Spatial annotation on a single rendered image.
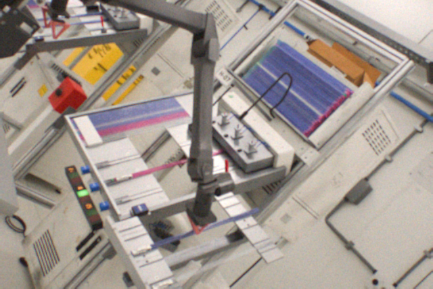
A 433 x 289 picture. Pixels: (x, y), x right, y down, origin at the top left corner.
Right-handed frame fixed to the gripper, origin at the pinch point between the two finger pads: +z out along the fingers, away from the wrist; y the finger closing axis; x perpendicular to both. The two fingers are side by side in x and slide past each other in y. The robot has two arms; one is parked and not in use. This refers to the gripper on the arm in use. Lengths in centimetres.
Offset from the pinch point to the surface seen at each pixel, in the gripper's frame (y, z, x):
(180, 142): 52, 7, -23
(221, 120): 50, -2, -41
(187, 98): 82, 7, -44
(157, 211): 19.3, 7.7, 3.8
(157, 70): 159, 38, -70
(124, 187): 36.0, 8.6, 9.5
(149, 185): 33.0, 7.7, 0.4
